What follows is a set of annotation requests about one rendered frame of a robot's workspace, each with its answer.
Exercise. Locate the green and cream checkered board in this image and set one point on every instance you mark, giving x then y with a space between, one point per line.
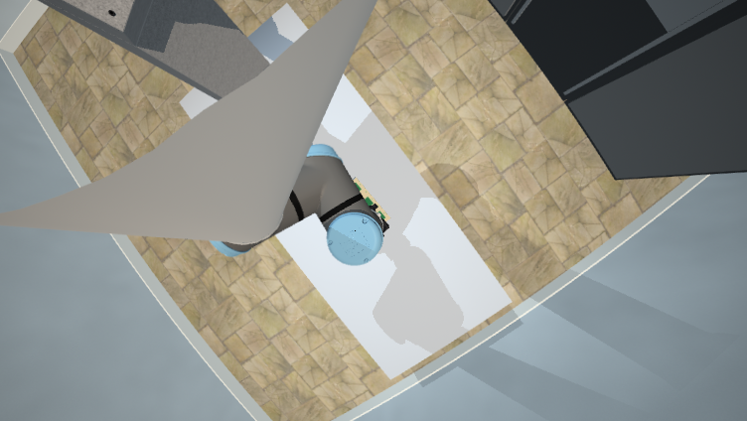
370 200

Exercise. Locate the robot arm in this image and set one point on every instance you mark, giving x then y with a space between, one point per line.
234 171

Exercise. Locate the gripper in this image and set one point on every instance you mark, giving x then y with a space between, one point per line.
385 224

